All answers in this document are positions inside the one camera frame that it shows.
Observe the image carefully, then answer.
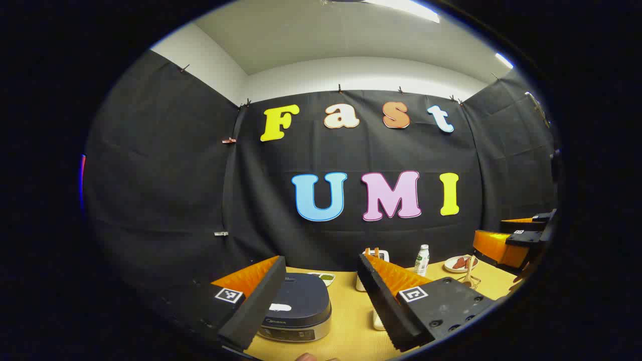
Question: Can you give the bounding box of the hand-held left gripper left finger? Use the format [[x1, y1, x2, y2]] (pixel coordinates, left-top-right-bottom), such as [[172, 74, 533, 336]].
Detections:
[[171, 256, 286, 351]]

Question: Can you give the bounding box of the white toaster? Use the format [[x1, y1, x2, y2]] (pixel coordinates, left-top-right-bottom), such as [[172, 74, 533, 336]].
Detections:
[[355, 249, 390, 292]]

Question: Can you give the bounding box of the black backdrop cloth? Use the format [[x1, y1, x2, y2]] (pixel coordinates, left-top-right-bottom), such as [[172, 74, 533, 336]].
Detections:
[[83, 50, 560, 346]]

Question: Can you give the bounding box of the white plate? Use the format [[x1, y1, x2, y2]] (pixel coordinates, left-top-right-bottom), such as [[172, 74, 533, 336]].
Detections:
[[444, 256, 478, 273]]

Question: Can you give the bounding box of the dark lidded rice cooker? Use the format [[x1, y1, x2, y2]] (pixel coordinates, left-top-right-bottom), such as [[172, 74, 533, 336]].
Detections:
[[258, 273, 333, 342]]

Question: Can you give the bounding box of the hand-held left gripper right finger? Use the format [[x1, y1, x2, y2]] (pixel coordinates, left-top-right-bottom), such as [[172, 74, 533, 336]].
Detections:
[[357, 253, 497, 351]]

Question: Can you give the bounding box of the white milk bottle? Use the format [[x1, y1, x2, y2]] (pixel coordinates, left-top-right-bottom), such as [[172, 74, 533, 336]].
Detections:
[[414, 244, 430, 276]]

